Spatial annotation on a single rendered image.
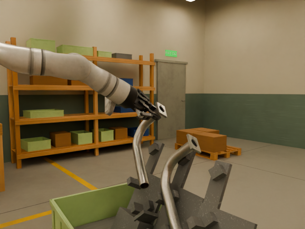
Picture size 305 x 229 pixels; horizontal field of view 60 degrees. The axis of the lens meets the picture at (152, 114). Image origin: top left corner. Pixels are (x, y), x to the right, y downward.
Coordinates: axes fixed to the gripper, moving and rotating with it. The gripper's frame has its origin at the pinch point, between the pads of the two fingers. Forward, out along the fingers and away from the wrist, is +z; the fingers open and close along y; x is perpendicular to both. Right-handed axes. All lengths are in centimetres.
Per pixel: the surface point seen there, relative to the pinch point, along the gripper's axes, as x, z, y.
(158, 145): 8.1, 8.6, -4.9
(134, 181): 18.7, 4.7, -15.6
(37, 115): 307, 55, 293
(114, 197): 33.2, 7.3, -14.1
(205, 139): 151, 328, 258
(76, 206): 38.1, -5.8, -18.5
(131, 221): 20.1, 3.3, -29.5
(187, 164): -2.2, 7.9, -20.2
